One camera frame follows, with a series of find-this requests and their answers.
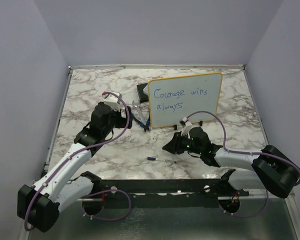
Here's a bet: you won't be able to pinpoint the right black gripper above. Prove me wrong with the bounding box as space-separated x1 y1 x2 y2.
162 130 203 155

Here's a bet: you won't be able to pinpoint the blue whiteboard marker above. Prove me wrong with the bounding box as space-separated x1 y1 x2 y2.
146 156 177 164

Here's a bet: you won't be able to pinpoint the yellow framed whiteboard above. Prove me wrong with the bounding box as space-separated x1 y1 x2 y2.
146 72 223 128

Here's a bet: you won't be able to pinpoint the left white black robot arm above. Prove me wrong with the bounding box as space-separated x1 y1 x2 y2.
17 101 132 233

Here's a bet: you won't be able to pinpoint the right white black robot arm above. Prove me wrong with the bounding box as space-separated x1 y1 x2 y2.
162 127 299 199

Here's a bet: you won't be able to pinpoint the black box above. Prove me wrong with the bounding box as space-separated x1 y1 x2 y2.
136 83 149 103

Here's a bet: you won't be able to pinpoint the white flat box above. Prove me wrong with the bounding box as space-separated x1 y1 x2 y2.
143 85 149 96

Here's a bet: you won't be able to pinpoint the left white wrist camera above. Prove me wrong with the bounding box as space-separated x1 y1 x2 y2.
102 92 121 112

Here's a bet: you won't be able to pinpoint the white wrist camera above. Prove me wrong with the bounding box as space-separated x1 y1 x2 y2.
102 92 121 112
179 117 193 136

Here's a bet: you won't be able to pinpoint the blue handled pliers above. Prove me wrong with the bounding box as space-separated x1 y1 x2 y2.
131 113 151 133

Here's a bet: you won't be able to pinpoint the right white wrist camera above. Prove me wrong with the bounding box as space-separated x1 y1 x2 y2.
179 117 193 136

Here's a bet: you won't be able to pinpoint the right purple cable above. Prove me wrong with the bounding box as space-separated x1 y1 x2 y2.
186 110 300 218

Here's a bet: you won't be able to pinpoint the purple cable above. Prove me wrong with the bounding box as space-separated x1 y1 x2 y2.
186 110 300 218
23 91 132 231

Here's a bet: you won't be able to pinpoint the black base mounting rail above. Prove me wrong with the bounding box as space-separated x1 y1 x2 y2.
88 178 237 209

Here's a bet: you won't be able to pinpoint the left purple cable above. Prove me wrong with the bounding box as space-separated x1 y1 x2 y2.
23 91 132 231

